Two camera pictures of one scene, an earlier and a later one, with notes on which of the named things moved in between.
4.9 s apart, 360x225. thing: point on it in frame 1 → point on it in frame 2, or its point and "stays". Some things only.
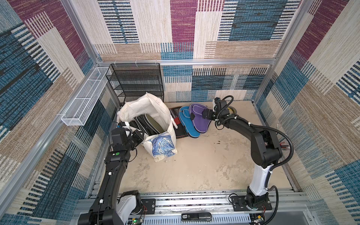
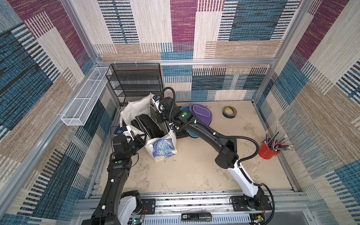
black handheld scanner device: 196,216 stays
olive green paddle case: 156,125 → 152,111
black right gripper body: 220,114 → 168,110
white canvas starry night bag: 149,113 stays
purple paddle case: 200,124 stays
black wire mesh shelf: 131,80 stays
